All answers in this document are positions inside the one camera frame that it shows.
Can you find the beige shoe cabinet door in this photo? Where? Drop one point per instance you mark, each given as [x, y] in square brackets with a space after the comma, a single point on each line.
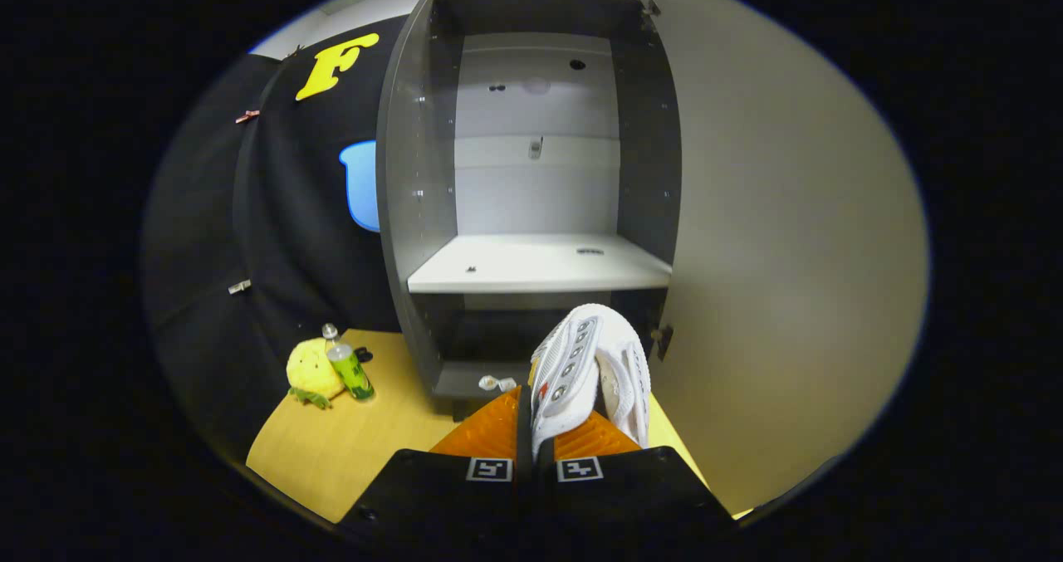
[789, 255]

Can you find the black backdrop cloth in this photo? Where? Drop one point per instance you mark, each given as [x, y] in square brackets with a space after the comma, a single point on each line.
[291, 238]

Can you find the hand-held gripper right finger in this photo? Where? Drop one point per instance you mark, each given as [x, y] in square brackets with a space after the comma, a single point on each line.
[631, 496]

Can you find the grey shoe cabinet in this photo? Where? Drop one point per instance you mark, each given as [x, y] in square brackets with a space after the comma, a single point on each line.
[415, 172]

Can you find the green bottle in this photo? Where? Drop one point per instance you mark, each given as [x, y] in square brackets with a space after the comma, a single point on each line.
[353, 375]

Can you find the white shoe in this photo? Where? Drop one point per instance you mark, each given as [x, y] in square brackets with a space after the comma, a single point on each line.
[573, 363]

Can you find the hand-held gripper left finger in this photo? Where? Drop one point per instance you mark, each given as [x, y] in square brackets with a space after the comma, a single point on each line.
[524, 442]

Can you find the silver clip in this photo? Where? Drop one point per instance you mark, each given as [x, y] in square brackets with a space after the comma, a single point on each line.
[239, 286]

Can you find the pink clip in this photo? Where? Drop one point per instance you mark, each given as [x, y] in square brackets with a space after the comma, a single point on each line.
[247, 116]

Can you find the small white object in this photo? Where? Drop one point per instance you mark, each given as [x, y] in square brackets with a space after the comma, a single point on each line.
[490, 383]

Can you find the yellow plush toy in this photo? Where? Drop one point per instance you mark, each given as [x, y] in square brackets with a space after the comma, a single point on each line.
[311, 371]

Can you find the white cabinet shelf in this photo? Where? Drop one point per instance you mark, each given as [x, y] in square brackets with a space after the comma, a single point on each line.
[531, 263]

